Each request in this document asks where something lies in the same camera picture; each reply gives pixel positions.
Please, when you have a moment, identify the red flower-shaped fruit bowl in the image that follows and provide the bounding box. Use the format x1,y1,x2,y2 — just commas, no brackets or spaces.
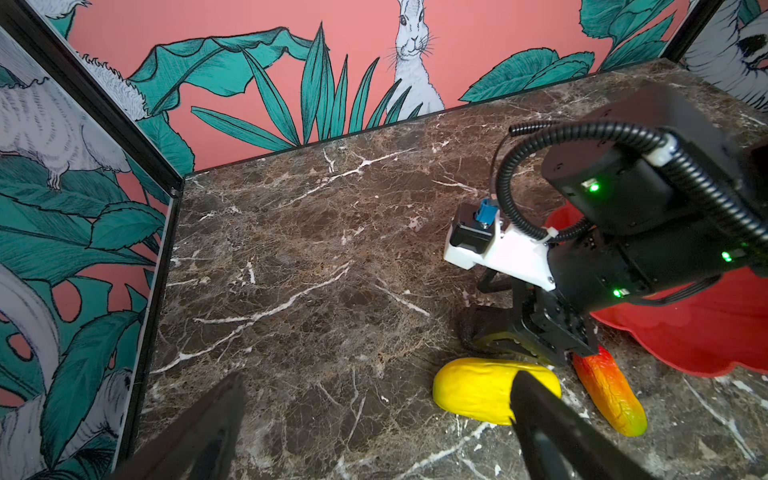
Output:
548,214,767,377

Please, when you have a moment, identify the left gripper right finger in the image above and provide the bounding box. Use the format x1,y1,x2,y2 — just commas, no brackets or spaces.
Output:
510,371,651,480

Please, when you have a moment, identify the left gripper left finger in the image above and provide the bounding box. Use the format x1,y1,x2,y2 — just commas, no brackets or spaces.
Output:
110,371,246,479

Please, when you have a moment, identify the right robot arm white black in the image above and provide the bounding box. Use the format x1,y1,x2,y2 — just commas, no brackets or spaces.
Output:
444,84,767,366

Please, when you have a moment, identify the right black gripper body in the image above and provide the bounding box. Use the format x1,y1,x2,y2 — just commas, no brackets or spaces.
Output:
460,268,600,366

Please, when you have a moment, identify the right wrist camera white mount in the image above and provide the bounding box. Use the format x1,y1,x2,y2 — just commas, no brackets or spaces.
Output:
443,202,556,291

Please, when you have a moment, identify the red yellow green fake fruit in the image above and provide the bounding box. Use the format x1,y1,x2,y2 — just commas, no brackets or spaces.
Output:
572,346,648,437

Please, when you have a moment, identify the black frame post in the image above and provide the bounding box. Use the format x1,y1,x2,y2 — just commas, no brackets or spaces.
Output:
661,0,723,63
1,1,184,467

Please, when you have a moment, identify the left black frame post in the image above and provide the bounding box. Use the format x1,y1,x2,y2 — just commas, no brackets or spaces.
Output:
1,1,184,467

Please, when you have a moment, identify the right black frame post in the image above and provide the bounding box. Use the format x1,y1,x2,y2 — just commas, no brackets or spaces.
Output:
661,0,723,63

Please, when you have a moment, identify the yellow oblong fake mango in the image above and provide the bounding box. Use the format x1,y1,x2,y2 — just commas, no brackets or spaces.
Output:
432,358,562,426

